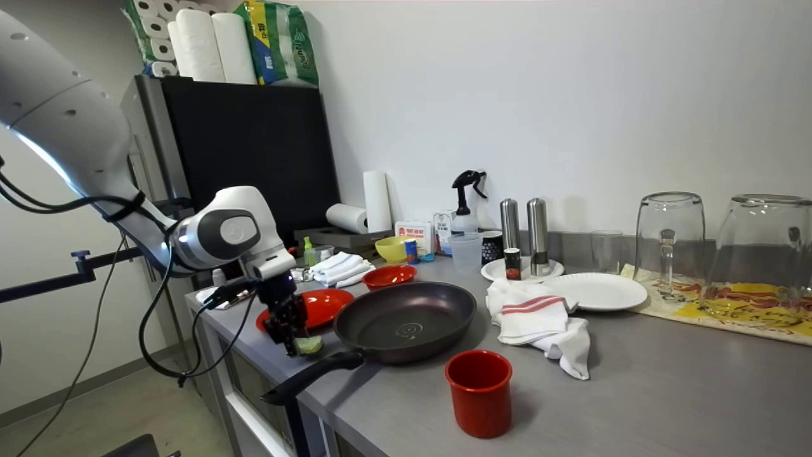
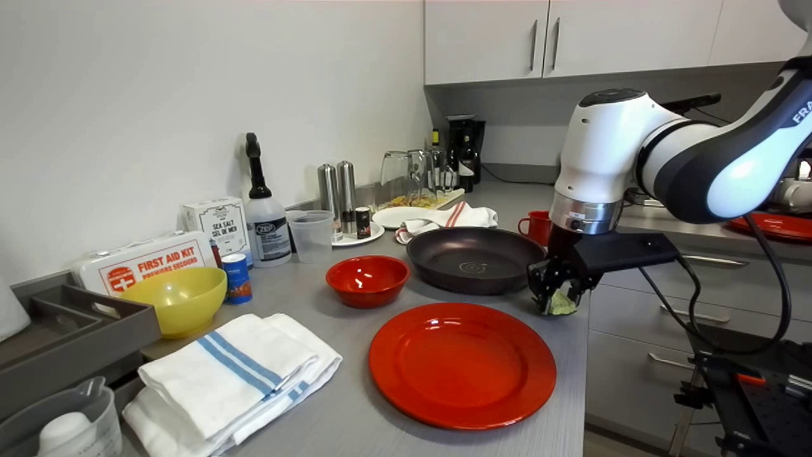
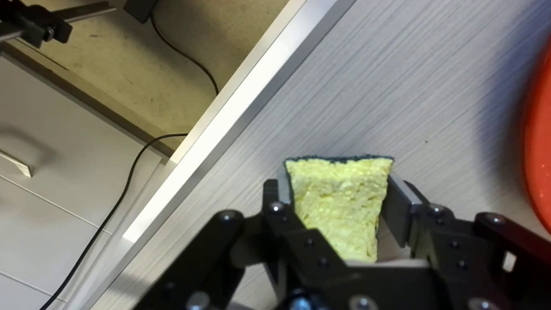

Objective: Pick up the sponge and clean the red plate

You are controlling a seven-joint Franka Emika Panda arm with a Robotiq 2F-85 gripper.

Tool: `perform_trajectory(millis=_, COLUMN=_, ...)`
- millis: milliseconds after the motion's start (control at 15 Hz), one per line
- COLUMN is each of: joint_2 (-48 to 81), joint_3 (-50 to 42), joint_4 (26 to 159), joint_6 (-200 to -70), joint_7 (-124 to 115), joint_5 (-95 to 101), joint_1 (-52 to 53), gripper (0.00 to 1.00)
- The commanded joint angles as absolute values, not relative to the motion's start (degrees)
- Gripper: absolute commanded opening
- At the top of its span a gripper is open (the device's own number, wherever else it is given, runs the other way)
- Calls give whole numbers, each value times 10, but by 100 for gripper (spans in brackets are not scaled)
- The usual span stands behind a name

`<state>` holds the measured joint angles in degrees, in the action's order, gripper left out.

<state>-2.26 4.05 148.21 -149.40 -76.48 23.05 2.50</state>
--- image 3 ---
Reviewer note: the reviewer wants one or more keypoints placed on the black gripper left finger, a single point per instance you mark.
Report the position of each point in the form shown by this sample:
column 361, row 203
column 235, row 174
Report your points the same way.
column 280, row 208

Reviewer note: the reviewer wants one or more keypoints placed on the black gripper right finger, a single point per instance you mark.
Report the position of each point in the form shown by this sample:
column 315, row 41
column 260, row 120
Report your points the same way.
column 413, row 220

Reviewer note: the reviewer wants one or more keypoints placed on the yellow sponge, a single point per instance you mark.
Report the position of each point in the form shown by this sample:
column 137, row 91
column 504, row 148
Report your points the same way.
column 337, row 199

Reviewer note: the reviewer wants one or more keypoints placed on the large red plate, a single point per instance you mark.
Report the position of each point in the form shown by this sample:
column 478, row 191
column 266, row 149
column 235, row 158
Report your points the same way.
column 539, row 143

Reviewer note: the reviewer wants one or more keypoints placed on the grey counter drawer unit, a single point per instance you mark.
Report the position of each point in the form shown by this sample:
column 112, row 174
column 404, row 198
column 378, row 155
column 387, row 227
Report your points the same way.
column 56, row 189

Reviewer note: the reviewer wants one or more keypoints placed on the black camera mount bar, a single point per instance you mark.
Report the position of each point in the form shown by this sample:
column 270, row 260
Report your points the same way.
column 34, row 22

